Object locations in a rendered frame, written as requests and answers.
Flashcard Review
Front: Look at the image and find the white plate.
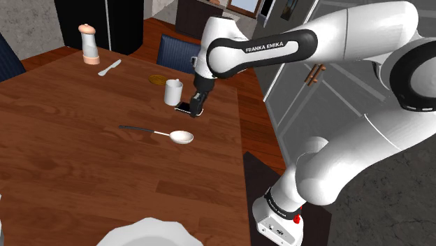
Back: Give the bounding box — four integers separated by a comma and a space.
96, 217, 205, 246

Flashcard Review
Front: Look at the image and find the round brown coaster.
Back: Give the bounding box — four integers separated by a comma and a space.
148, 74, 168, 87

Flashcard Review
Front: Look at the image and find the dark brown cabinet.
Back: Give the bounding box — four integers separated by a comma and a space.
175, 0, 226, 41

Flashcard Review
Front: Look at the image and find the black cabinet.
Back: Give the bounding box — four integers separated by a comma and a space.
53, 0, 145, 57

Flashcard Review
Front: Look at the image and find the white and peach pepper mill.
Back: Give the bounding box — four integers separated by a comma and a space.
78, 23, 101, 66

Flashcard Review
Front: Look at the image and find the white spoon with black handle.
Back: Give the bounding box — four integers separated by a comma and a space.
118, 124, 195, 145

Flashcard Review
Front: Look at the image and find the black phone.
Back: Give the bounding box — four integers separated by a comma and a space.
174, 101, 192, 115

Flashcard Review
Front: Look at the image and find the wall picture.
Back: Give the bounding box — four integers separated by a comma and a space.
279, 0, 300, 21

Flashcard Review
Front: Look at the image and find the blue chair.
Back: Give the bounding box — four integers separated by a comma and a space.
0, 32, 27, 83
156, 34, 202, 75

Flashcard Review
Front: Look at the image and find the window with brown frame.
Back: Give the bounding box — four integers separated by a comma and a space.
226, 0, 263, 20

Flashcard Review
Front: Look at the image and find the white mug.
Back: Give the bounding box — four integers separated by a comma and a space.
163, 78, 184, 107

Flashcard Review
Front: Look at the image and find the wooden table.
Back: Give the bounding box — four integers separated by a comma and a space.
0, 45, 252, 246

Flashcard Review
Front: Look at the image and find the white knife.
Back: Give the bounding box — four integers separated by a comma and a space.
98, 59, 122, 77

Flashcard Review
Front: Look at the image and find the grey cabinet with brown handles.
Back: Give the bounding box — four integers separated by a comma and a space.
251, 0, 436, 168

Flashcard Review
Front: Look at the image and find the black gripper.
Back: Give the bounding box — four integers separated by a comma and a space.
189, 73, 217, 119

